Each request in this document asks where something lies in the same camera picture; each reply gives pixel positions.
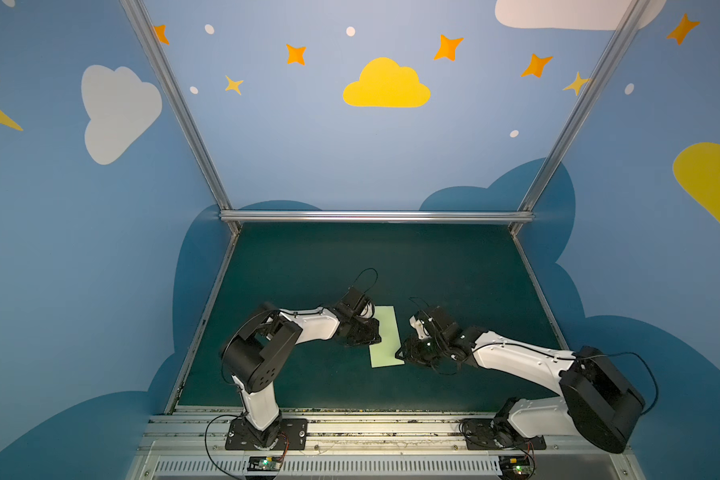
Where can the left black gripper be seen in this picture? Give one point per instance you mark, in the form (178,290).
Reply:
(363,327)

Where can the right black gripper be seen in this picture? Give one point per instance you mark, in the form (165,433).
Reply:
(417,346)

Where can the light green paper sheet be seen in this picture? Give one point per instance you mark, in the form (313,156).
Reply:
(383,354)

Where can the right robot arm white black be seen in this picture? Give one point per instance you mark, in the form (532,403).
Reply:
(591,398)

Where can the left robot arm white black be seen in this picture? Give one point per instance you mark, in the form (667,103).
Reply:
(257,352)

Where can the dark green table mat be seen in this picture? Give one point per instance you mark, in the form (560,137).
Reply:
(474,272)

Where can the back horizontal aluminium bar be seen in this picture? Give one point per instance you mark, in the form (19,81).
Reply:
(268,216)

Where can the right green controller board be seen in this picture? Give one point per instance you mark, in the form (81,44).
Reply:
(515,468)

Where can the green controller board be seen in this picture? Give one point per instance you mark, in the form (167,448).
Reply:
(264,464)
(515,468)

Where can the left green controller board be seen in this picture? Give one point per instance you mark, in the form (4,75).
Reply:
(264,464)

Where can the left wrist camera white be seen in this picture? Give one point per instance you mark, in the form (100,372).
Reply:
(368,311)

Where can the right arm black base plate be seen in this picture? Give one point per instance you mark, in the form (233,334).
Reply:
(483,434)

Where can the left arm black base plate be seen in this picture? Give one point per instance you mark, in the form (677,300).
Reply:
(282,433)

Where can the aluminium front rail bed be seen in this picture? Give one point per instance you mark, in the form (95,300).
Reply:
(189,444)

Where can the right aluminium frame post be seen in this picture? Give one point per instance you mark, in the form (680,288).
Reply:
(607,64)

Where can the aluminium frame post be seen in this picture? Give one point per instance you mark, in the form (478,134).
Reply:
(607,64)
(141,23)

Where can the left aluminium frame post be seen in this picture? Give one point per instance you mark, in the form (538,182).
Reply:
(141,23)

